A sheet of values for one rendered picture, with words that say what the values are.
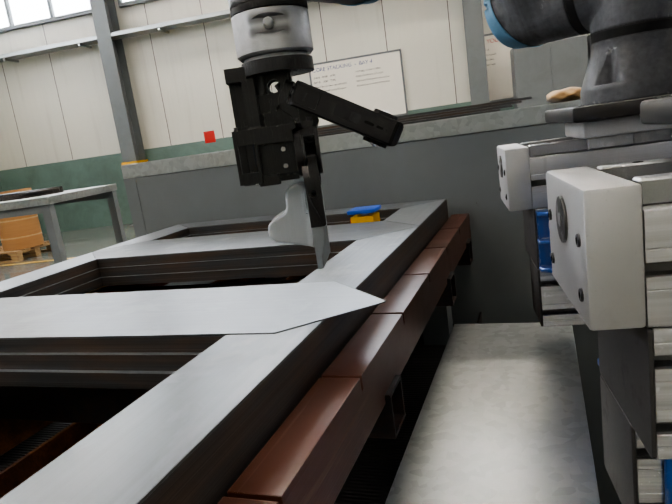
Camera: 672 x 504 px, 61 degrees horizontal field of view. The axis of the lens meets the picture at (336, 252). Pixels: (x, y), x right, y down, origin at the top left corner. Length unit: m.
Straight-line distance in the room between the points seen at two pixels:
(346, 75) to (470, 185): 8.45
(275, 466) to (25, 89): 11.98
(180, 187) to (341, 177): 0.48
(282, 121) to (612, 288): 0.34
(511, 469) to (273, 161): 0.40
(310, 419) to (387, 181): 1.00
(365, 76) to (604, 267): 9.39
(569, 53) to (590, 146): 8.33
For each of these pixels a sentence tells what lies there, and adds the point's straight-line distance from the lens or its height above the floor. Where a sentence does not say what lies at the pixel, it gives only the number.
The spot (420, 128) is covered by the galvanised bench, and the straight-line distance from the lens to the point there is 1.39.
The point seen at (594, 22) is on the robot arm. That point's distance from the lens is 0.94.
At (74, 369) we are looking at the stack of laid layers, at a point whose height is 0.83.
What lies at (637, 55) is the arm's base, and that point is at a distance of 0.90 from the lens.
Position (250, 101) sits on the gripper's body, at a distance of 0.58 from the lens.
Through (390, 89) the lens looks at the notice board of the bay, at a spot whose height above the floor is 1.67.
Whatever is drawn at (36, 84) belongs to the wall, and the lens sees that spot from 12.16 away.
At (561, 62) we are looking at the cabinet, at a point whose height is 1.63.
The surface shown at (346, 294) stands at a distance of 0.65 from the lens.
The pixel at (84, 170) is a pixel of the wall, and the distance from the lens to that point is 11.70.
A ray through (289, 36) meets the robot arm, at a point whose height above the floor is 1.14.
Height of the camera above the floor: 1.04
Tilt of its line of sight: 11 degrees down
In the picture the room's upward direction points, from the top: 8 degrees counter-clockwise
